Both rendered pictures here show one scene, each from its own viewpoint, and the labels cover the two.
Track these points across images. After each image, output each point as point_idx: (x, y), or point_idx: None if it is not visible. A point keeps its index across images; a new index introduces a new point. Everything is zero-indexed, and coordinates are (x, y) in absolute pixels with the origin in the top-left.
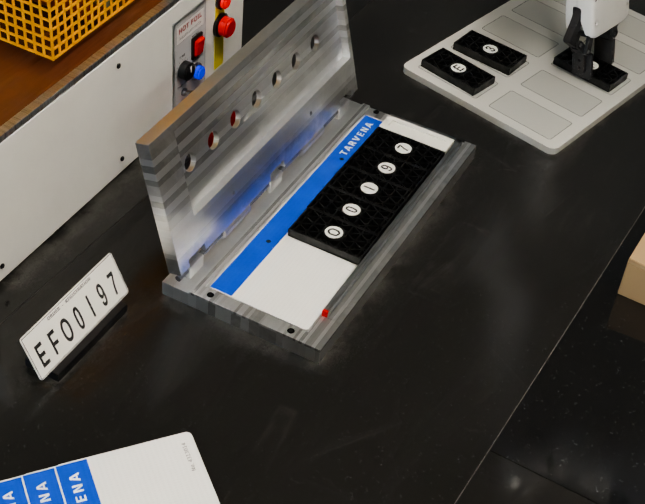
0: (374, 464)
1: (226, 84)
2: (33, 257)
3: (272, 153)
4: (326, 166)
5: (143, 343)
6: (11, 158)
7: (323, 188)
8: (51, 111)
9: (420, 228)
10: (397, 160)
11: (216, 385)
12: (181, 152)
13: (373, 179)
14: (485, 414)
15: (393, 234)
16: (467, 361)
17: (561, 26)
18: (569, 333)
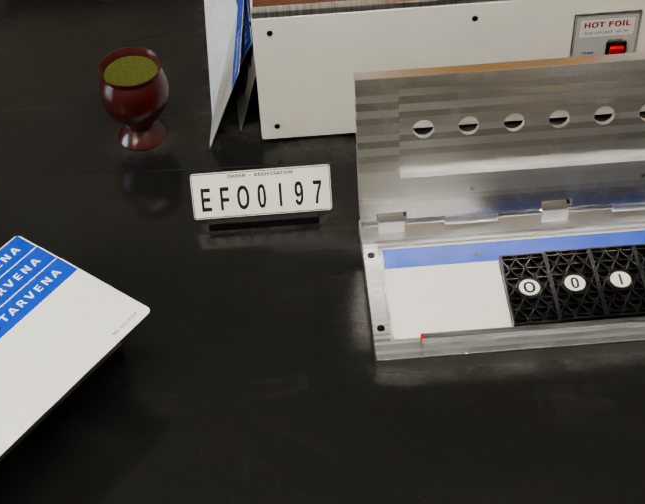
0: (295, 474)
1: (512, 81)
2: (322, 140)
3: (554, 183)
4: (623, 237)
5: (293, 253)
6: (301, 36)
7: (580, 248)
8: (364, 18)
9: (632, 352)
10: None
11: (290, 321)
12: (413, 113)
13: (637, 275)
14: None
15: (583, 332)
16: (488, 481)
17: None
18: None
